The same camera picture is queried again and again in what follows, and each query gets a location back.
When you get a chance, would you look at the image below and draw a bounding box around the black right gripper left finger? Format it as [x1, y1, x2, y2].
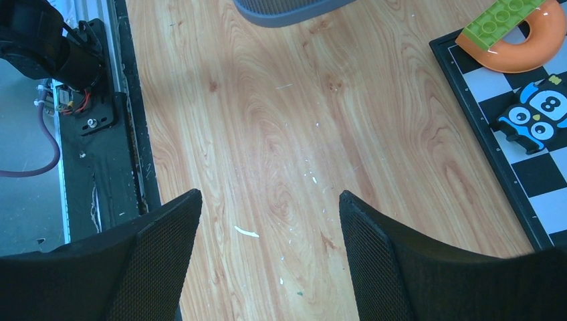
[1, 189, 203, 320]

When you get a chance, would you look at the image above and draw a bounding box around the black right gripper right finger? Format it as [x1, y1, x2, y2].
[339, 191, 566, 320]

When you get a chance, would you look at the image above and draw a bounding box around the grey and yellow laundry bin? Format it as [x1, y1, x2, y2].
[233, 0, 353, 28]

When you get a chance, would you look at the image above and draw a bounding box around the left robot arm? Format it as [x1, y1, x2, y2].
[1, 1, 110, 92]

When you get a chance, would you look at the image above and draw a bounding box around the black and white chessboard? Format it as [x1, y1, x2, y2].
[429, 31, 566, 250]

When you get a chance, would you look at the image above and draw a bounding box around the blue owl toy block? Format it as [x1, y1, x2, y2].
[490, 74, 566, 155]

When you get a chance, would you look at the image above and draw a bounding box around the orange arch toy block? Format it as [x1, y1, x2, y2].
[455, 1, 566, 74]

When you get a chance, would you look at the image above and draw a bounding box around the black metal base rail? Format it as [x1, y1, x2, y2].
[53, 1, 161, 243]

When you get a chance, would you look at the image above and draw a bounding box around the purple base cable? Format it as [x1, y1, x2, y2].
[0, 99, 62, 179]

